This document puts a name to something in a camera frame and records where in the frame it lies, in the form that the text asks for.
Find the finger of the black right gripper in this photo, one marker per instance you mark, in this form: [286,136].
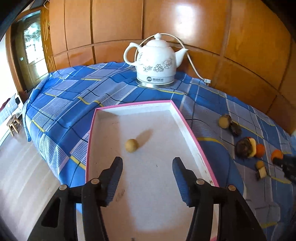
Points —
[281,162]

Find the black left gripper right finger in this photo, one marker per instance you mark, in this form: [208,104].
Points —
[197,194]

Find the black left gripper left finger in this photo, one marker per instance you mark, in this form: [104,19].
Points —
[98,193]

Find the orange mandarin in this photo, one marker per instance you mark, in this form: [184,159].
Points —
[260,151]
[276,154]

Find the small yellow round fruit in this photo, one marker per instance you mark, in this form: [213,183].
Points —
[259,165]

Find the pale yellow fruit slice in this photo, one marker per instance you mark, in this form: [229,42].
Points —
[252,147]

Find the dark brown round fruit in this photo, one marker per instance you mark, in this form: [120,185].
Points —
[243,148]

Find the small tan round fruit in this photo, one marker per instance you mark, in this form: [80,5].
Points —
[131,145]

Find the tan dark cut fruit piece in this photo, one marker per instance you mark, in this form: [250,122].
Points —
[226,122]

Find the dark-skinned cut fruit chunk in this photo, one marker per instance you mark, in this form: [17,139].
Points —
[261,173]

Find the blue plaid tablecloth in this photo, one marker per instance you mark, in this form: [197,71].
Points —
[57,119]

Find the pink-rimmed white tray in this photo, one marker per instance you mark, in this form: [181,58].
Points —
[147,204]

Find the small wooden stool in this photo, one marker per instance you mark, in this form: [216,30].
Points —
[13,124]

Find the white ceramic electric kettle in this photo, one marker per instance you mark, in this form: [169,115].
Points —
[156,62]

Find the wooden framed glass door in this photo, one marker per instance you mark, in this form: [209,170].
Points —
[27,49]

